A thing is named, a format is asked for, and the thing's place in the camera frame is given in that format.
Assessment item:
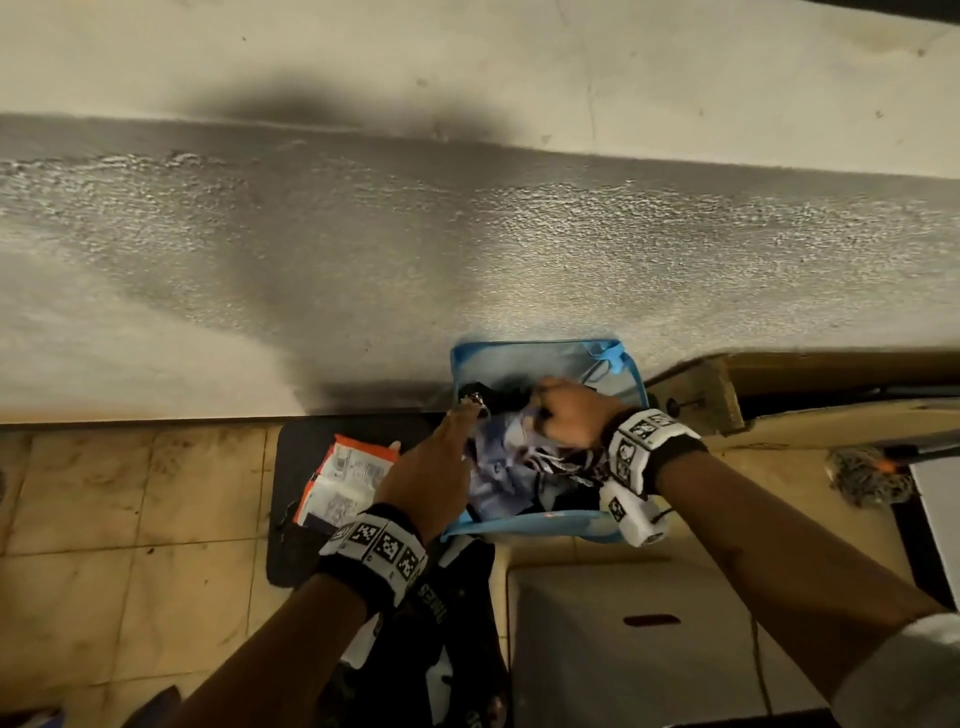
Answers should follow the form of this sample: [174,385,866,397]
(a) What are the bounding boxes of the person's right forearm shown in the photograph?
[654,448,948,704]

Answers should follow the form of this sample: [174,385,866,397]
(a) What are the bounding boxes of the person's left forearm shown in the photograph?
[161,573,370,728]

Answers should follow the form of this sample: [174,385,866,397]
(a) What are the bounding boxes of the white sleeve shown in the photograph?
[831,613,960,728]

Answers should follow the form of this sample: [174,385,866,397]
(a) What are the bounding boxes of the white board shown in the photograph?
[909,456,960,610]

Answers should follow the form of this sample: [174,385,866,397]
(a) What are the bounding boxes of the person's right hand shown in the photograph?
[528,377,631,452]

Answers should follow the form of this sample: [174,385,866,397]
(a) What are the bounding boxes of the black mat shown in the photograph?
[265,411,453,591]

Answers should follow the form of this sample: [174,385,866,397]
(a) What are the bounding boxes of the white plastic stool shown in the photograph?
[505,557,835,728]

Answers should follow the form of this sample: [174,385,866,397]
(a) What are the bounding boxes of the person's left hand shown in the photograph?
[372,402,486,546]

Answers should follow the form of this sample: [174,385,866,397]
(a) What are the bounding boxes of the light blue cloth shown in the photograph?
[465,408,605,520]

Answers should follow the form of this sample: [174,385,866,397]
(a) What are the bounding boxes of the grey mop head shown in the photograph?
[825,445,921,509]

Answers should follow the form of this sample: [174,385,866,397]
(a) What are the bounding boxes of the orange and white packet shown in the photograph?
[292,434,402,536]

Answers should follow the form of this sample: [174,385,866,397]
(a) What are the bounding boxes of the white marker wrist band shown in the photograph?
[316,502,430,618]
[597,407,710,549]

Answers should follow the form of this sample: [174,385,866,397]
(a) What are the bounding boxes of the black printed garment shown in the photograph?
[318,534,513,728]

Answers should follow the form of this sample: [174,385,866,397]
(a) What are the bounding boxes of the blue zip storage bag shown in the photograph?
[441,339,651,546]

